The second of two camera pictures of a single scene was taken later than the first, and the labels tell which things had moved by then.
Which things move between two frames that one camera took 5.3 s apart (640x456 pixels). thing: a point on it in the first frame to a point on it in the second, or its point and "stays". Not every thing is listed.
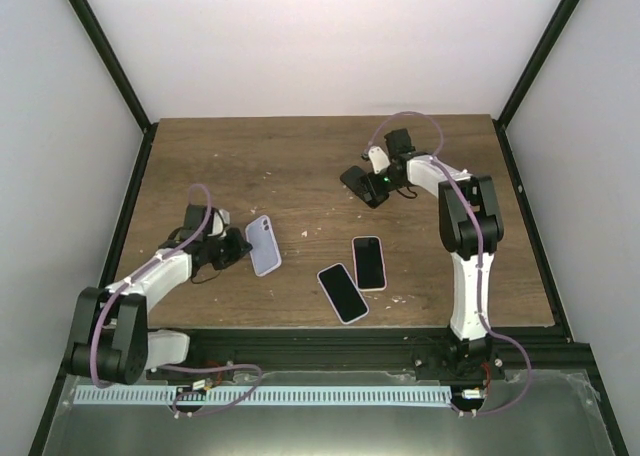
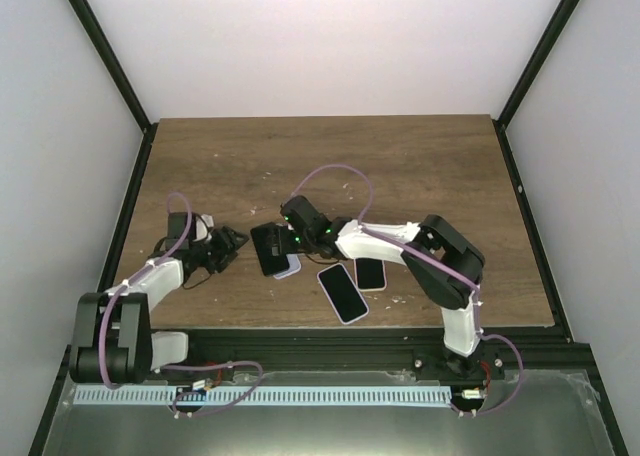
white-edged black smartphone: [342, 293] stays
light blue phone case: [265, 254] to [294, 264]
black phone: [368, 186] to [269, 250]
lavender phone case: [342, 293] stays
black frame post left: [89, 21] stays
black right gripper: [386, 192] to [281, 244]
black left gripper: [240, 247] stays
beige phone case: [369, 263] stays
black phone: [369, 263] stays
